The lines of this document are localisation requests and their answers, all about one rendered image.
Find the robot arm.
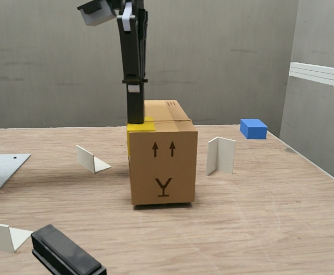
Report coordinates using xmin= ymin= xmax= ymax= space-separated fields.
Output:
xmin=77 ymin=0 xmax=122 ymax=27

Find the blue rectangular block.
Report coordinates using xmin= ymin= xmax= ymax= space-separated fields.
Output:
xmin=240 ymin=119 xmax=267 ymax=139

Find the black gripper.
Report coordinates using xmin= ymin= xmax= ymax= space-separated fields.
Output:
xmin=116 ymin=0 xmax=148 ymax=123

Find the grey l-shaped corner guard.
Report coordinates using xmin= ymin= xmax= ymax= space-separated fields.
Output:
xmin=206 ymin=137 xmax=236 ymax=176

